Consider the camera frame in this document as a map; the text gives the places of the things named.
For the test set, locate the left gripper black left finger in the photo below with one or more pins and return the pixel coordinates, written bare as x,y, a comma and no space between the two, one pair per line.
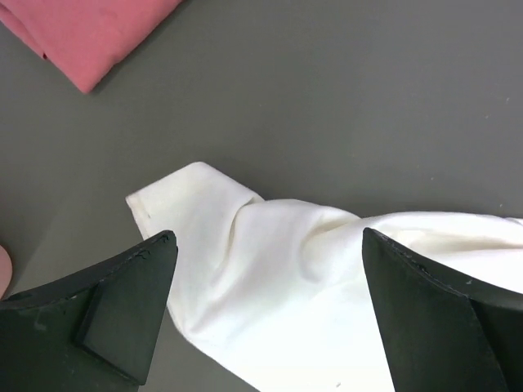
94,330

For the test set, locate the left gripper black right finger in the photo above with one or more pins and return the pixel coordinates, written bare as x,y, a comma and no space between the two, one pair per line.
441,329

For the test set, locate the white t shirt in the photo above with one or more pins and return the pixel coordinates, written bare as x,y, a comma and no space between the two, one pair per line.
275,290

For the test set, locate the pink compartment organizer tray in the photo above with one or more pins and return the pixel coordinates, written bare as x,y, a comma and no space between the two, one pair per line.
6,271

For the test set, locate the folded salmon pink t shirt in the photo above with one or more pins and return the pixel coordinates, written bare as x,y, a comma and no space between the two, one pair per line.
84,39

